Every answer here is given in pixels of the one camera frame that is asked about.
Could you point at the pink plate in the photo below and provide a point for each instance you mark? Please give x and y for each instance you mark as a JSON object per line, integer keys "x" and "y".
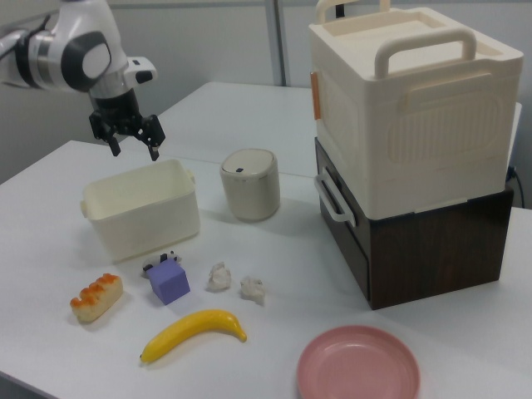
{"x": 357, "y": 365}

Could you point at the toy bread with orange topping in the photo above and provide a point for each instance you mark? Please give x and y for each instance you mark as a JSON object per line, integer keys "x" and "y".
{"x": 95, "y": 301}

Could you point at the crumpled white paper ball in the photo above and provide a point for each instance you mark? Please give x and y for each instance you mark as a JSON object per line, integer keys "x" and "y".
{"x": 252, "y": 290}
{"x": 219, "y": 277}

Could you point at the purple cube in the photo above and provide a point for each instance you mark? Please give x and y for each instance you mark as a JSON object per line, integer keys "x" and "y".
{"x": 168, "y": 284}

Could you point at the yellow toy banana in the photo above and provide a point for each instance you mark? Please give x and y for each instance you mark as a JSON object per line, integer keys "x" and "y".
{"x": 187, "y": 332}

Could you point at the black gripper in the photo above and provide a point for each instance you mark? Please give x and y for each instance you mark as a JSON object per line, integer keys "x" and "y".
{"x": 116, "y": 110}

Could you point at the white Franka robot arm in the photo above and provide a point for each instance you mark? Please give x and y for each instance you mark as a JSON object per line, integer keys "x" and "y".
{"x": 75, "y": 54}

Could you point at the panda figurine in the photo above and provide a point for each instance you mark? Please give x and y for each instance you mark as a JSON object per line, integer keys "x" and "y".
{"x": 151, "y": 262}

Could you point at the cream lidded trash can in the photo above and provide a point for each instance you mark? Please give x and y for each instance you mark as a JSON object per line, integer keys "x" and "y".
{"x": 249, "y": 191}

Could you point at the cream plastic box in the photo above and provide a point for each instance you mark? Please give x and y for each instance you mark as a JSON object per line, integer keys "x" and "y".
{"x": 145, "y": 232}

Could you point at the dark wooden drawer chest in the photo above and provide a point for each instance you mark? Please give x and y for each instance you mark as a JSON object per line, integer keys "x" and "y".
{"x": 436, "y": 257}

